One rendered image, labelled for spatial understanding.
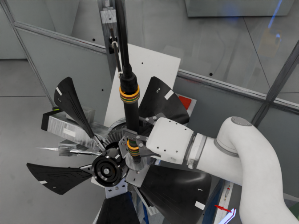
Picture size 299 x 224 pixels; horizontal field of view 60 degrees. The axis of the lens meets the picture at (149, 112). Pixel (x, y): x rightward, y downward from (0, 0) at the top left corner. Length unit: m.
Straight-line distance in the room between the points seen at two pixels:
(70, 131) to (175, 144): 0.63
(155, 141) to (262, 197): 0.26
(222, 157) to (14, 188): 2.04
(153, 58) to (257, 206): 0.73
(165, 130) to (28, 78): 2.58
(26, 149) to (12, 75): 0.99
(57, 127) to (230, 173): 0.80
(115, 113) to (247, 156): 0.75
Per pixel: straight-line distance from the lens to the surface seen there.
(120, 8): 0.46
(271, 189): 0.55
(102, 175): 0.95
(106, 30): 1.17
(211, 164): 0.62
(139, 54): 1.10
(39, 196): 2.34
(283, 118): 1.60
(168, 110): 0.83
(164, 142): 0.63
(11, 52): 3.26
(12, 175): 2.51
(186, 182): 0.96
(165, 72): 1.07
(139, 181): 0.95
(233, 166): 0.62
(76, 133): 1.15
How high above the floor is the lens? 2.07
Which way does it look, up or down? 55 degrees down
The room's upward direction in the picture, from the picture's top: straight up
